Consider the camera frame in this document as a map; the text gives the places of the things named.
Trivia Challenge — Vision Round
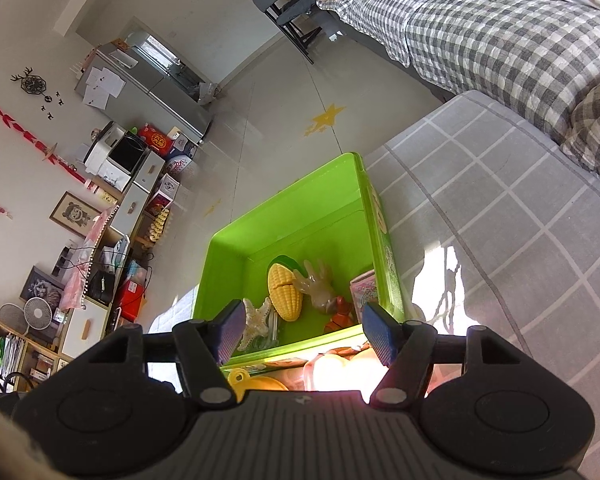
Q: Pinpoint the white pink box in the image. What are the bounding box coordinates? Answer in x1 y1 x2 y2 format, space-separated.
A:
152 174 181 206

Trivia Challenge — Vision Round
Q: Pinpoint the row of yellow bottles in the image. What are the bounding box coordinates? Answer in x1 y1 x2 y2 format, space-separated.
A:
147 209 172 241

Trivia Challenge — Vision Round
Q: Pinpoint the black wall clock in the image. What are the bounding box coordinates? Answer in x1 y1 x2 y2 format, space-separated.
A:
11 66 48 95

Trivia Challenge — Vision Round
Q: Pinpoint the grey checked table cloth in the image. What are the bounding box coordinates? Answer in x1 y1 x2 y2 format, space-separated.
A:
145 90 600 480

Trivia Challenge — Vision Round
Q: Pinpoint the green plastic box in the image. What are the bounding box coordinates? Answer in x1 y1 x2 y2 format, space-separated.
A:
191 152 406 372

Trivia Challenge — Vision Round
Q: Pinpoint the white wooden cabinet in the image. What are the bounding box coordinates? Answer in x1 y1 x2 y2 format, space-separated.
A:
0 150 168 396

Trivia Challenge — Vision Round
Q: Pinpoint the wooden framed picture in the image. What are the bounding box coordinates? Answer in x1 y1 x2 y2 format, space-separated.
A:
49 191 103 238

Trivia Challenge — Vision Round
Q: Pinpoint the dark framed picture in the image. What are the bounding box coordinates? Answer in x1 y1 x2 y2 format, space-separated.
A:
20 266 66 311

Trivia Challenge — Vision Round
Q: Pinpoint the red storage box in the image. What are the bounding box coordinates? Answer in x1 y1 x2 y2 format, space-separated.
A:
115 280 148 323

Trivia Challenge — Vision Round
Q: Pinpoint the red gift box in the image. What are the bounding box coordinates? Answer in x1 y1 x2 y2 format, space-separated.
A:
139 125 176 161

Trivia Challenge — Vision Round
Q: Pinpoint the red wall garland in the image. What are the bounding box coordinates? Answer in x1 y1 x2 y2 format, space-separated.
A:
0 92 88 183

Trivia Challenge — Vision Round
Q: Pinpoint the yellow toy corn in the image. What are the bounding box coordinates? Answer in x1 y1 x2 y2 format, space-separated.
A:
266 256 303 322

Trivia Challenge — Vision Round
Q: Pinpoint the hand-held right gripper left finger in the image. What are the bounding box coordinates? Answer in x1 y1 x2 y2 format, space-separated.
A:
82 302 248 407

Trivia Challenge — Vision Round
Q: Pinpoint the white desk fan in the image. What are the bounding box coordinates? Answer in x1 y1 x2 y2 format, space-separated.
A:
24 296 51 333

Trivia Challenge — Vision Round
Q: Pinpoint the white blue round box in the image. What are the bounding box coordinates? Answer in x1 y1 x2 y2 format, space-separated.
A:
165 152 198 181

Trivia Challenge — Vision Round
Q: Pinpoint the white printer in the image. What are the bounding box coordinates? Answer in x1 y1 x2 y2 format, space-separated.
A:
83 121 129 172

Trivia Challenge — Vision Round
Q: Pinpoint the yellow round plastic toy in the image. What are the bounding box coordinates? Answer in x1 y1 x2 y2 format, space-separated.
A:
227 367 291 404

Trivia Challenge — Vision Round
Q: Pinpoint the pink small box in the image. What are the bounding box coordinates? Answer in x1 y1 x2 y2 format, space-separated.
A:
349 269 381 311

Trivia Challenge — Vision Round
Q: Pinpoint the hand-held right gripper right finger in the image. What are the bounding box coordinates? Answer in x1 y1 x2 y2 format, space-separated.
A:
361 301 526 409

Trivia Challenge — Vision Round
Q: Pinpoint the checked sofa cover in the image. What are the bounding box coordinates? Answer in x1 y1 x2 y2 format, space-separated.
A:
316 0 600 186

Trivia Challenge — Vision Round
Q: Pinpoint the small red brown figurine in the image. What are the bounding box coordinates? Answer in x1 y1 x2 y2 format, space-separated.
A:
322 296 356 333

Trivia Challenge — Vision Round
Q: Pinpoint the translucent starfish toy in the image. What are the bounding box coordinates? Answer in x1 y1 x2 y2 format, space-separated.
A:
237 296 273 351

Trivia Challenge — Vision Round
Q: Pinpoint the translucent tan octopus toy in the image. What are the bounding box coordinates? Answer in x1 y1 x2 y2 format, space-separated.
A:
292 259 338 315

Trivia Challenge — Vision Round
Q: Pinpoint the pink lace cloth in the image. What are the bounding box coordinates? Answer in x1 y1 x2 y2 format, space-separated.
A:
60 205 120 311

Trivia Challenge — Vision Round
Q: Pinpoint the silver refrigerator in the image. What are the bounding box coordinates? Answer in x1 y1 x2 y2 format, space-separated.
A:
75 30 215 146

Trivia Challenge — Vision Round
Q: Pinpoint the white plastic bag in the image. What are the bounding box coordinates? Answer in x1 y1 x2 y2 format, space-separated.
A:
197 81 221 106

